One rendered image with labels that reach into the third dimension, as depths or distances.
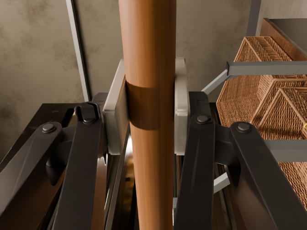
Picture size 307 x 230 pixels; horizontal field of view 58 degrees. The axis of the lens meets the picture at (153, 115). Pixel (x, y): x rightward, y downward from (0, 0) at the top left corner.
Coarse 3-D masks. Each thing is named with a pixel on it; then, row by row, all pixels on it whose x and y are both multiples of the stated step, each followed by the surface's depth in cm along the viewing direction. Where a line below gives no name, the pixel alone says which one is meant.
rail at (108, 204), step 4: (116, 156) 133; (116, 160) 130; (116, 164) 128; (116, 168) 125; (116, 172) 124; (112, 176) 122; (112, 180) 120; (112, 184) 118; (112, 188) 116; (108, 192) 115; (112, 192) 114; (108, 196) 113; (108, 200) 111; (108, 204) 109; (108, 208) 108; (108, 212) 106; (104, 216) 105; (104, 220) 103; (104, 224) 102; (104, 228) 101
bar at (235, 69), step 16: (240, 64) 106; (256, 64) 106; (272, 64) 105; (288, 64) 105; (304, 64) 104; (224, 80) 111; (272, 144) 67; (288, 144) 67; (304, 144) 67; (176, 160) 96; (288, 160) 67; (304, 160) 67; (176, 176) 90; (224, 176) 74; (176, 192) 84
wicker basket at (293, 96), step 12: (276, 96) 113; (288, 96) 106; (300, 96) 105; (276, 108) 117; (288, 108) 116; (300, 108) 99; (264, 120) 120; (288, 120) 120; (264, 132) 124; (276, 132) 124; (288, 132) 124; (300, 132) 123; (288, 168) 129; (300, 168) 125; (288, 180) 124; (300, 180) 123; (300, 192) 118
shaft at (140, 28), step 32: (128, 0) 13; (160, 0) 13; (128, 32) 14; (160, 32) 14; (128, 64) 15; (160, 64) 15; (128, 96) 17; (160, 96) 16; (160, 128) 17; (160, 160) 19; (160, 192) 21; (160, 224) 23
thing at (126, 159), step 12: (120, 156) 132; (132, 156) 148; (120, 168) 125; (132, 168) 144; (120, 180) 119; (132, 180) 141; (120, 192) 117; (132, 192) 138; (120, 204) 114; (108, 216) 105; (120, 216) 112; (108, 228) 100; (120, 228) 110
